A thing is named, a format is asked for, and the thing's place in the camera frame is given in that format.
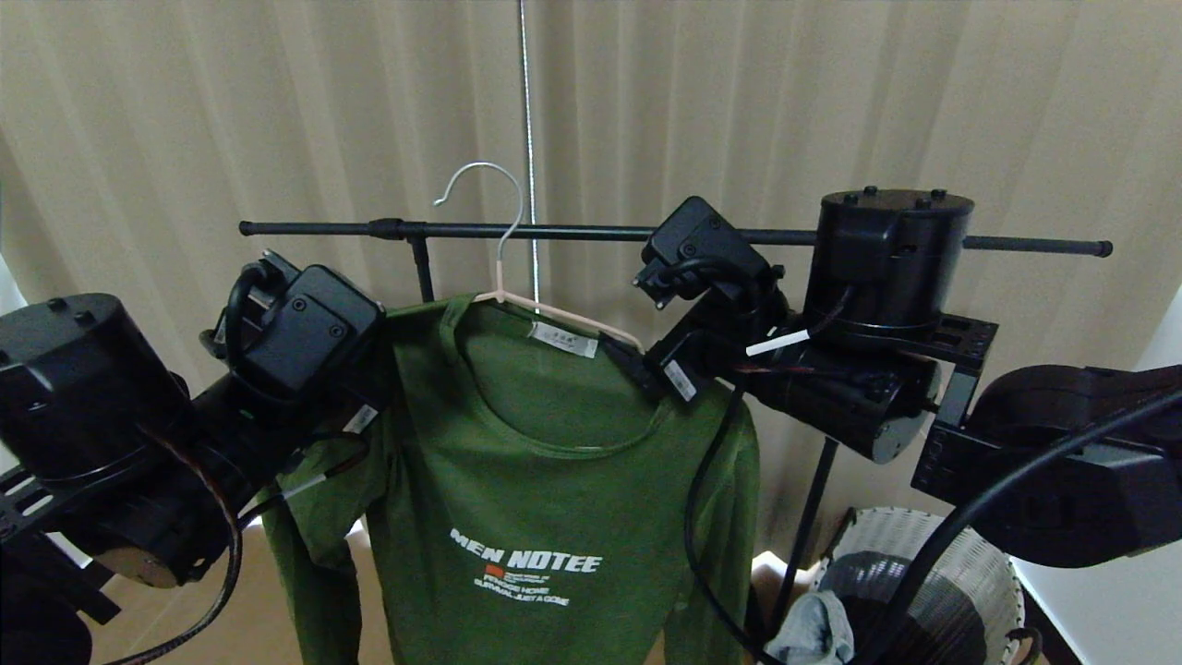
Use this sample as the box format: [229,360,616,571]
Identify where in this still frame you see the black clothes rack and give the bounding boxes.
[238,219,1112,638]

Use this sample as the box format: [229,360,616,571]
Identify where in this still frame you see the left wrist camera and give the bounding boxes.
[199,249,387,400]

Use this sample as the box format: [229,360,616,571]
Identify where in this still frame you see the beige curtain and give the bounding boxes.
[0,0,1182,574]

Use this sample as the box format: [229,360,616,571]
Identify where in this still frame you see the white laundry basket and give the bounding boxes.
[813,506,1028,665]

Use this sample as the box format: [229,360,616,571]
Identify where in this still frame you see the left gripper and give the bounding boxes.
[189,356,389,490]

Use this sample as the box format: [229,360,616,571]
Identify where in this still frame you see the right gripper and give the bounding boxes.
[642,282,804,403]

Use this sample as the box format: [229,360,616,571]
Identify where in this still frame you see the pale grey shorts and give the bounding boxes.
[765,591,855,665]

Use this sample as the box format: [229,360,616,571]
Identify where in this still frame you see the green printed t-shirt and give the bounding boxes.
[261,294,761,665]

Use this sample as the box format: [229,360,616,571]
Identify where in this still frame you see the pink clothes hanger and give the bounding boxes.
[434,162,647,352]

